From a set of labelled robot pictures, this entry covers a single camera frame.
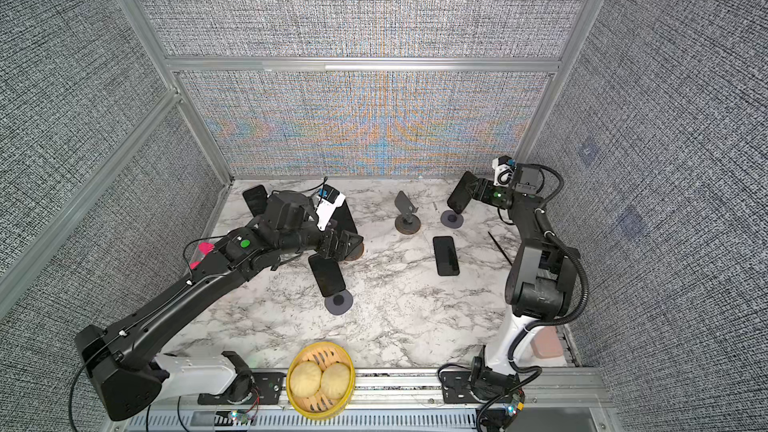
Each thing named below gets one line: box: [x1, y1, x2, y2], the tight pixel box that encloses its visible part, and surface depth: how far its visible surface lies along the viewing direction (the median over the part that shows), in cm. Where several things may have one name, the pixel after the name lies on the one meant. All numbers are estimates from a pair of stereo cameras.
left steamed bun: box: [290, 361, 322, 398], surface depth 71 cm
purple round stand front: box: [324, 289, 353, 315], surface depth 89 cm
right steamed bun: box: [320, 362, 351, 400], surface depth 71 cm
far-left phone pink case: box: [242, 184, 268, 217], surface depth 95 cm
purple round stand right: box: [440, 210, 464, 229], surface depth 108 cm
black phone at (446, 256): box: [433, 236, 460, 276], surface depth 102 cm
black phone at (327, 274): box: [308, 253, 346, 297], surface depth 82 cm
